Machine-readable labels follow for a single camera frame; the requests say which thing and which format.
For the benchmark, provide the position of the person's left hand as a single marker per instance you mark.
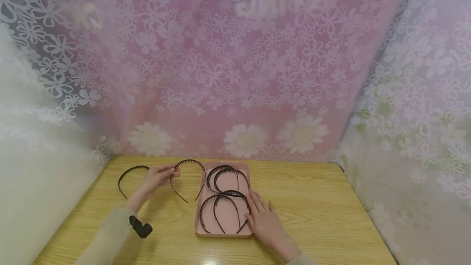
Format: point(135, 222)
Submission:
point(153, 183)

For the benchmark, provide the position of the person's right hand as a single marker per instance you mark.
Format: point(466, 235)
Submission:
point(268, 223)

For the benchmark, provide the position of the person's left thumb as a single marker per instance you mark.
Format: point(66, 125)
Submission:
point(172, 177)

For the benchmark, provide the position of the person's right ring finger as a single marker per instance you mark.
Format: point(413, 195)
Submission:
point(272, 209)

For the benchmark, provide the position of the person's right index finger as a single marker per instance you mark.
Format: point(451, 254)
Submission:
point(252, 200)

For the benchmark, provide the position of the person's right thumb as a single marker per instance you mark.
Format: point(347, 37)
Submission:
point(249, 220)

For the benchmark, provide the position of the person's right middle finger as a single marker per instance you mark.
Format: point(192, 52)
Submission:
point(262, 203)

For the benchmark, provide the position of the person's left fingers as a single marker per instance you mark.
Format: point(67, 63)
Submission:
point(166, 168)

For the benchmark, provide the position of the black toothed headband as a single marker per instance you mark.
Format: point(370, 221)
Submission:
point(218, 168)
point(189, 162)
point(204, 204)
point(235, 194)

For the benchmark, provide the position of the person's left forearm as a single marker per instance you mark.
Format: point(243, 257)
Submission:
point(110, 232)

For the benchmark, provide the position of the pink rectangular tray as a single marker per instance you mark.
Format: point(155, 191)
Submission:
point(225, 216)

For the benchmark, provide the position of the black wrist band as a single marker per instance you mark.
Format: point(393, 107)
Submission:
point(140, 227)

